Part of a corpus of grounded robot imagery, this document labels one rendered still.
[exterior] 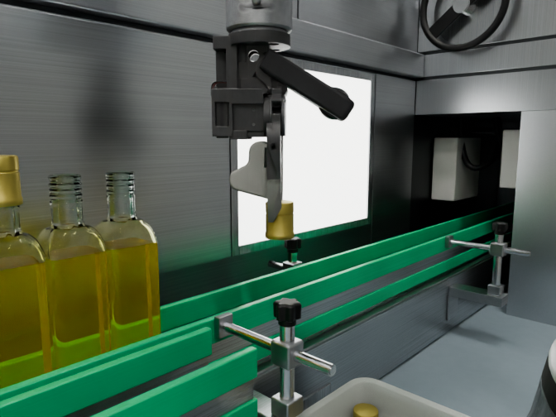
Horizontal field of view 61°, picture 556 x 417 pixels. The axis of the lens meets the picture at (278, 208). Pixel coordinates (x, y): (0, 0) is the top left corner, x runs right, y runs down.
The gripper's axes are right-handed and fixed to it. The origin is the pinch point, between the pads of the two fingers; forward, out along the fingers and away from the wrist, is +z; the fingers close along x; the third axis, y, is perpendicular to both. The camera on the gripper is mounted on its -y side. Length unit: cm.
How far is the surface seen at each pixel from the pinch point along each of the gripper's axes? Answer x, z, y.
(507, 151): -68, -5, -56
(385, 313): -23.5, 22.2, -17.9
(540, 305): -52, 31, -59
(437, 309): -39, 27, -32
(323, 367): 13.3, 13.5, -5.0
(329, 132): -40.9, -9.4, -8.8
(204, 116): -16.5, -11.7, 11.9
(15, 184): 15.9, -4.5, 22.4
